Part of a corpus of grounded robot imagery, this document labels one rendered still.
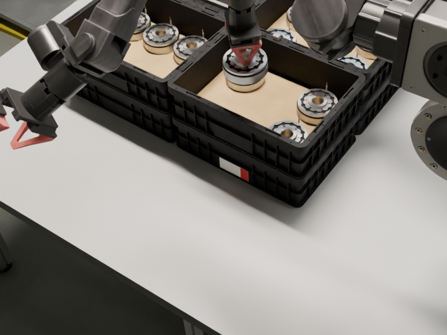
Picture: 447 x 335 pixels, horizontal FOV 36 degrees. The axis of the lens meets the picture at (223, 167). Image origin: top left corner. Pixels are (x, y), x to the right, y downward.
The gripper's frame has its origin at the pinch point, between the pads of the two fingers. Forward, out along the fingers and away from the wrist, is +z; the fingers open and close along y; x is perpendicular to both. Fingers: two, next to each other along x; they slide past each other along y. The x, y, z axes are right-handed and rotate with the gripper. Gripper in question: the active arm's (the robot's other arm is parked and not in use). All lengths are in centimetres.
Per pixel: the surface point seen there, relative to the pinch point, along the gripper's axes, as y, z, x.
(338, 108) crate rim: 9.0, 12.7, 20.1
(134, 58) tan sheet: -32.2, 22.6, -26.5
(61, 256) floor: -27, 105, -67
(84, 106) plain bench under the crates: -29, 35, -43
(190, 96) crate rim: -2.3, 12.2, -13.3
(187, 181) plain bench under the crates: 4.8, 34.9, -17.2
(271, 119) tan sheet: -0.5, 22.6, 6.0
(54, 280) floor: -17, 104, -70
